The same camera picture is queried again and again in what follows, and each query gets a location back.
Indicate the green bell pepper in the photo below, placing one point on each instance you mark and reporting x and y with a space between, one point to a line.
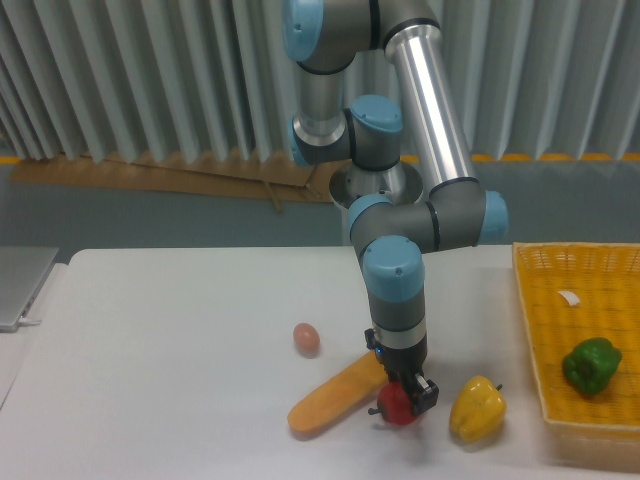
590 366

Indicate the white paper label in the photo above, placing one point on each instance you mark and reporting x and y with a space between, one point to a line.
570 297

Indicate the silver laptop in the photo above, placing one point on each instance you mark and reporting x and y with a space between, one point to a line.
24 271

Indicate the white laptop charger plug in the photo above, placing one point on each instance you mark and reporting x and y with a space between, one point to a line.
25 322

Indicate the long orange bread loaf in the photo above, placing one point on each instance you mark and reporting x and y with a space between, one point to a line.
337 397

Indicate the red bell pepper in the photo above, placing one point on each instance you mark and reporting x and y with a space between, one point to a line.
394 405

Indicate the brown egg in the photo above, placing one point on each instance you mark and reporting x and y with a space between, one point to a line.
306 339

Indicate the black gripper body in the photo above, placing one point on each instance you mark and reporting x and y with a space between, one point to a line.
403 360

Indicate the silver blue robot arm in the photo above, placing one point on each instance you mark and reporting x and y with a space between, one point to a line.
389 239

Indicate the yellow bell pepper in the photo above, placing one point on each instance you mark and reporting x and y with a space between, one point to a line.
478 410

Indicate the yellow woven basket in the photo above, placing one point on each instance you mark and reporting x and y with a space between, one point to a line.
606 278

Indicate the brown cardboard sheet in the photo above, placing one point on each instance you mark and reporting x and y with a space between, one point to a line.
276 180

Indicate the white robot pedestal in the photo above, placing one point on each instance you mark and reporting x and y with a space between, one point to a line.
402 184

